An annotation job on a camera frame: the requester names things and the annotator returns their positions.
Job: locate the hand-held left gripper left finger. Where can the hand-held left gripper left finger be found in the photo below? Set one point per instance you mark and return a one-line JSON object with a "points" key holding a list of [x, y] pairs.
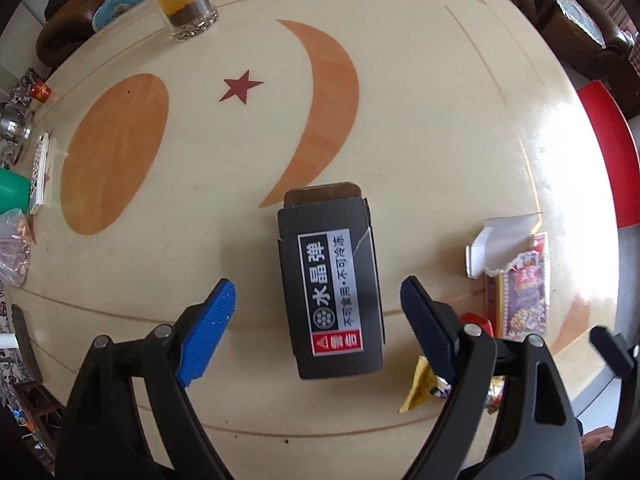
{"points": [[207, 330]]}

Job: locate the white remote control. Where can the white remote control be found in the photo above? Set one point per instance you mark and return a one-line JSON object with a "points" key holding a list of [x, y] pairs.
{"points": [[40, 175]]}

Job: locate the brown leather sofa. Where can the brown leather sofa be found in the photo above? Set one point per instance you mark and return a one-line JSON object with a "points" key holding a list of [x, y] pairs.
{"points": [[70, 25]]}

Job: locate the clear bag of nuts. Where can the clear bag of nuts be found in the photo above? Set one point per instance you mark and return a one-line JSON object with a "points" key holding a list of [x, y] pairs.
{"points": [[17, 250]]}

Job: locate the blue floral sofa cover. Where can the blue floral sofa cover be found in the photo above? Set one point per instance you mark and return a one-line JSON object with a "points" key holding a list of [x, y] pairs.
{"points": [[117, 12]]}

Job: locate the white open cardboard box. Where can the white open cardboard box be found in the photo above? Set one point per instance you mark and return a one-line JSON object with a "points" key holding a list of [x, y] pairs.
{"points": [[495, 245]]}

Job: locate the red checkered cloth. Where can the red checkered cloth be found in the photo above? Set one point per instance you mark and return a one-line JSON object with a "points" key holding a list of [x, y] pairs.
{"points": [[635, 52]]}

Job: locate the green water bottle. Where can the green water bottle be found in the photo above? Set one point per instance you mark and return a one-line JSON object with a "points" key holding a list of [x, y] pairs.
{"points": [[12, 190]]}

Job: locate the white cylinder tube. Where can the white cylinder tube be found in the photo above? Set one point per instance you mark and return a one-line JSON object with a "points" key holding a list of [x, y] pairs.
{"points": [[7, 341]]}

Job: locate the colourful open card box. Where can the colourful open card box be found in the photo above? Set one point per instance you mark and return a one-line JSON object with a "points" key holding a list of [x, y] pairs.
{"points": [[525, 300]]}

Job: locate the black box with label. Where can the black box with label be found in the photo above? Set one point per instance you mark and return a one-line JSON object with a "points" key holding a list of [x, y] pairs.
{"points": [[330, 240]]}

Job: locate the red plastic stool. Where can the red plastic stool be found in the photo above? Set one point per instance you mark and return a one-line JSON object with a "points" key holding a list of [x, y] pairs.
{"points": [[607, 150]]}

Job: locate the metal ashtray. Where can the metal ashtray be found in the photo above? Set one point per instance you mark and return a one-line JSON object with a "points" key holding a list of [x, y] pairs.
{"points": [[15, 125]]}

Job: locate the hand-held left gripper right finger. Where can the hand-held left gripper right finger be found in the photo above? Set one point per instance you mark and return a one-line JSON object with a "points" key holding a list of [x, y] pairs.
{"points": [[430, 330]]}

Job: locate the small red box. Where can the small red box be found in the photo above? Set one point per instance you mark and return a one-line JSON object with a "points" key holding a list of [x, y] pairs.
{"points": [[40, 91]]}

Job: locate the blue armchair seat cover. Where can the blue armchair seat cover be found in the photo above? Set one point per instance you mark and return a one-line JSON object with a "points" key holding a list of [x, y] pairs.
{"points": [[580, 12]]}

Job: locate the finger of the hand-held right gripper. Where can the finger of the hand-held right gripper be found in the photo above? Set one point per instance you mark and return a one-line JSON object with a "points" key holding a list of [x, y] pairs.
{"points": [[612, 350]]}

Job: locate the yellow snack wrapper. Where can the yellow snack wrapper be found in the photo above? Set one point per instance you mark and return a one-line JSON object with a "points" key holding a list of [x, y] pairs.
{"points": [[420, 385]]}

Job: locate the glass tea bottle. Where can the glass tea bottle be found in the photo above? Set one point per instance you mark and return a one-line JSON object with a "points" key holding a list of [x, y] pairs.
{"points": [[185, 15]]}

